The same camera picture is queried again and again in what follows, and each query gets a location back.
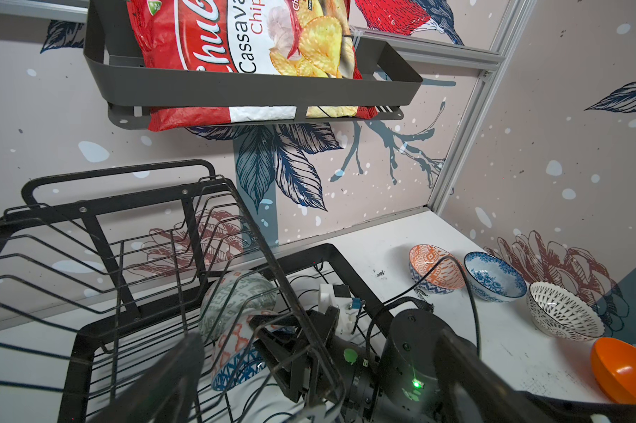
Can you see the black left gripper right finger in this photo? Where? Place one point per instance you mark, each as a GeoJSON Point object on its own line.
{"type": "Point", "coordinates": [472, 392]}

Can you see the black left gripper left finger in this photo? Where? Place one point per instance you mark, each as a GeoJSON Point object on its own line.
{"type": "Point", "coordinates": [165, 392]}

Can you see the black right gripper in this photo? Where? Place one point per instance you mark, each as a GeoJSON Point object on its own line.
{"type": "Point", "coordinates": [316, 372]}

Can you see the blue triangle patterned bowl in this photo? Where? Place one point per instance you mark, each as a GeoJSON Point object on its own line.
{"type": "Point", "coordinates": [234, 361]}

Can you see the green patterned ceramic bowl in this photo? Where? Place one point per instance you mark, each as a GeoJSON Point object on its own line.
{"type": "Point", "coordinates": [236, 291]}

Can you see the orange patterned ceramic bowl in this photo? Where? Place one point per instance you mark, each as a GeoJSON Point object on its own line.
{"type": "Point", "coordinates": [434, 270]}

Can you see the plain orange bowl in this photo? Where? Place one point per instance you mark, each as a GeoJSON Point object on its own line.
{"type": "Point", "coordinates": [613, 363]}

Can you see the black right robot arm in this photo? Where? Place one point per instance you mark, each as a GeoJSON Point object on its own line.
{"type": "Point", "coordinates": [426, 373]}

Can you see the black two-tier dish rack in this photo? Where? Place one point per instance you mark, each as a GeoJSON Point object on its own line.
{"type": "Point", "coordinates": [94, 292]}

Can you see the white red dotted bowl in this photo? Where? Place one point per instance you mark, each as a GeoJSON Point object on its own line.
{"type": "Point", "coordinates": [561, 314]}

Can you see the blue floral ceramic bowl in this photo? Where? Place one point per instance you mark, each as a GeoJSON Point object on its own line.
{"type": "Point", "coordinates": [492, 279]}

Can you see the red cassava chips bag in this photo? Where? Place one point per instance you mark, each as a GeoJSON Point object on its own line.
{"type": "Point", "coordinates": [288, 38]}

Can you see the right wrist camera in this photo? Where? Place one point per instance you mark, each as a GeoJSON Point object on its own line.
{"type": "Point", "coordinates": [339, 297]}

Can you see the black wall-mounted wire basket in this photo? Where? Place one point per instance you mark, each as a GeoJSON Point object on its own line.
{"type": "Point", "coordinates": [139, 97]}

